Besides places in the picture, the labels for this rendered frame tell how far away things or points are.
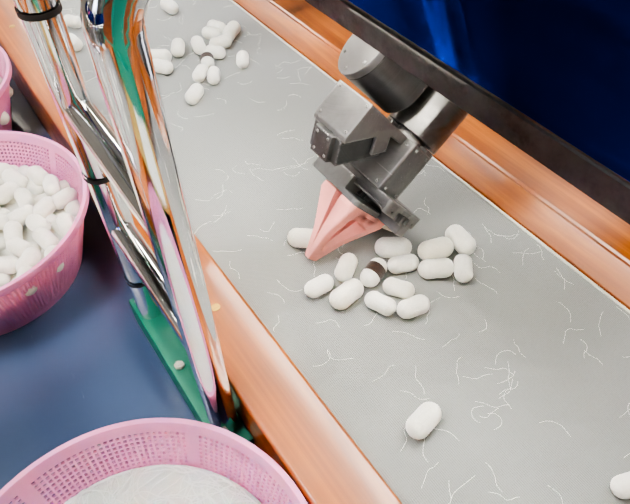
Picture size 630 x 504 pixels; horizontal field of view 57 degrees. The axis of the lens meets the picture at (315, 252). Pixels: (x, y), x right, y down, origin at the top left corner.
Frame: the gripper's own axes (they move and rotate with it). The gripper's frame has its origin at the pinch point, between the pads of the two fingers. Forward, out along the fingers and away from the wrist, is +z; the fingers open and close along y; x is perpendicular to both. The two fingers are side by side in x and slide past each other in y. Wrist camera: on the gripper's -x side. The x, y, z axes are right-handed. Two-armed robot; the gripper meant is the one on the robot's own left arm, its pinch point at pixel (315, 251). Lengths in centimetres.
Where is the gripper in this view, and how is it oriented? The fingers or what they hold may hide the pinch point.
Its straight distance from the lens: 58.0
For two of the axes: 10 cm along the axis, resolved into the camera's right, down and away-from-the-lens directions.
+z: -6.2, 7.5, 2.1
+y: 5.8, 6.2, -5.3
